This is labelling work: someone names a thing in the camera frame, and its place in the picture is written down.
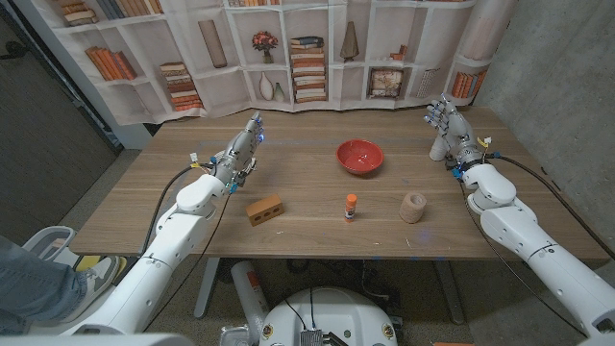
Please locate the red bowl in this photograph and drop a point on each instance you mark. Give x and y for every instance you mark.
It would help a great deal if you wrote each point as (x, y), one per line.
(359, 156)

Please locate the grey table leg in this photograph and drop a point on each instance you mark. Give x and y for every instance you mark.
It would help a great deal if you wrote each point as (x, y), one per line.
(449, 293)
(206, 288)

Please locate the tan twine roll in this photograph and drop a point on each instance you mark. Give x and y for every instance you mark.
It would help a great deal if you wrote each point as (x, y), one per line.
(412, 209)

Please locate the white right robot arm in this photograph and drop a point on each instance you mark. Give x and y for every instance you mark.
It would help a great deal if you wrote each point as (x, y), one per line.
(543, 254)

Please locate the white grey sneaker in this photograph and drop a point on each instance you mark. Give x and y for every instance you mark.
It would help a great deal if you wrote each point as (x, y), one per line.
(98, 279)

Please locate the white plastic bin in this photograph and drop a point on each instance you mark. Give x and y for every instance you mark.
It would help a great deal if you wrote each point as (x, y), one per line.
(43, 238)

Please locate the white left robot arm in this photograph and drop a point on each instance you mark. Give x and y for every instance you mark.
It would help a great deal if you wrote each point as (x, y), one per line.
(163, 250)

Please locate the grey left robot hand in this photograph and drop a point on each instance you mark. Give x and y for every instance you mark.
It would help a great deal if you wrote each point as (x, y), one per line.
(238, 154)

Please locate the wooden brick block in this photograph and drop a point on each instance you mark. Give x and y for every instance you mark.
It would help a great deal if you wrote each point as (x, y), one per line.
(264, 210)

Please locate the orange capped glue stick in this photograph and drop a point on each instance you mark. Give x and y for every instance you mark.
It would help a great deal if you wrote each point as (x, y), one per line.
(351, 206)

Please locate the printed bookshelf backdrop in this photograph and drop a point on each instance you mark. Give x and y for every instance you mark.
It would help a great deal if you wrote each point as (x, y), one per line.
(317, 29)

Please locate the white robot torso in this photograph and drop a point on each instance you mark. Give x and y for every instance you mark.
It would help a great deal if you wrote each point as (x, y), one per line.
(331, 312)

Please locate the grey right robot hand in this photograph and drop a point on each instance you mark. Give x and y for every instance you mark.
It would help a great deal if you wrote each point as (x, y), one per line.
(456, 130)

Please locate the person's leg in jeans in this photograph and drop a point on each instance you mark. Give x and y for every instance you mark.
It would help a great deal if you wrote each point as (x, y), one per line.
(33, 288)

